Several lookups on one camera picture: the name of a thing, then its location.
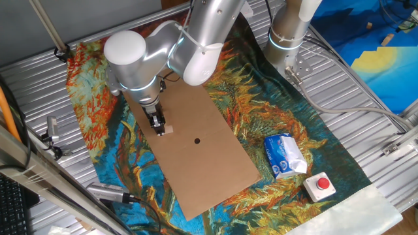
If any thick grey robot cable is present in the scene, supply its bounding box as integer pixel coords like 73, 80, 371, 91
284, 66, 417, 130

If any white and green device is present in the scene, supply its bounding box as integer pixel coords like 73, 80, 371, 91
396, 9, 418, 34

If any black pole clamp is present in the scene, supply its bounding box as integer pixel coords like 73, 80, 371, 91
54, 43, 73, 63

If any black small camera cable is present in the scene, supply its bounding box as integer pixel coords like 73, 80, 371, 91
40, 132, 65, 161

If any orange tube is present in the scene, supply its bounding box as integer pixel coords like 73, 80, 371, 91
0, 86, 22, 144

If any small wooden stick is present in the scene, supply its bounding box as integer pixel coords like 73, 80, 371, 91
380, 33, 395, 47

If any aluminium frame rail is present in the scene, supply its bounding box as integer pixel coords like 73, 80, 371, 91
381, 97, 418, 157

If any large silver depth camera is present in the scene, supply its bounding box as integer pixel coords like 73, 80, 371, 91
86, 181, 135, 204

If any small silver camera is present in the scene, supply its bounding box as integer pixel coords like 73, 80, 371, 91
46, 116, 60, 144

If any light grey arm cable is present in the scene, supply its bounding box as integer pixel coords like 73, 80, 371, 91
174, 23, 210, 55

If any blue tissue pack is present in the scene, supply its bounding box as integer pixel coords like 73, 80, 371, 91
263, 133, 308, 180

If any blue and yellow cloth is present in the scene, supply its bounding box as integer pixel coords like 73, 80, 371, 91
310, 0, 418, 115

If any brown cardboard sheet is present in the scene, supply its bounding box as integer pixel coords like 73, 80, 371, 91
122, 67, 263, 222

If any metal pole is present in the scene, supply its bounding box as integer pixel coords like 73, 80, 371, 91
28, 0, 69, 53

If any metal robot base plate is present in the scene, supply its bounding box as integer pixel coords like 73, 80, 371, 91
283, 52, 314, 83

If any sunflower painting print cloth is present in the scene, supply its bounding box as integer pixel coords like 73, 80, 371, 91
65, 9, 404, 235

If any red emergency stop button box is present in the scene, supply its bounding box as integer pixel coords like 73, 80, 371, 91
302, 172, 337, 203

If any black arm cable with coil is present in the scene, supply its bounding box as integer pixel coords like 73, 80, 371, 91
157, 70, 181, 94

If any thick black cable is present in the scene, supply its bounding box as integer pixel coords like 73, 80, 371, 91
0, 74, 33, 171

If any aluminium frame beam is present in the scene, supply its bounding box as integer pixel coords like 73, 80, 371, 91
0, 123, 137, 235

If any black keyboard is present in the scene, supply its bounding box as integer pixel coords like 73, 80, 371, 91
0, 172, 40, 235

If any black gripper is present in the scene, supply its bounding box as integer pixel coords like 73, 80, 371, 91
140, 99, 167, 137

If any black depth camera cable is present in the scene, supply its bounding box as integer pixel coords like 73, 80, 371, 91
129, 195, 163, 235

